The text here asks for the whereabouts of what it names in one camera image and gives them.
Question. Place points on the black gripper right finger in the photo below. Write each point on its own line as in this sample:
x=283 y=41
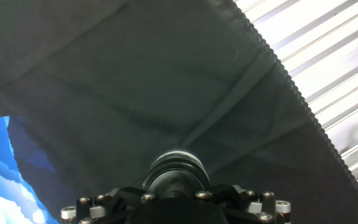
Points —
x=250 y=203

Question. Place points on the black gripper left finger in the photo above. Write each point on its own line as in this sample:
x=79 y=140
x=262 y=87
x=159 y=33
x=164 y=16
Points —
x=104 y=205

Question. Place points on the black jar lid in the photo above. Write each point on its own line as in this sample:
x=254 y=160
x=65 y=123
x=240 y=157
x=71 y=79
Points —
x=172 y=177

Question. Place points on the clear glass jar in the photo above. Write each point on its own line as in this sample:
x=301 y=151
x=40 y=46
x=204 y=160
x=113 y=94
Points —
x=176 y=153

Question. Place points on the black cloth with blue print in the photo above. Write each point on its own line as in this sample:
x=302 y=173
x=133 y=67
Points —
x=135 y=77

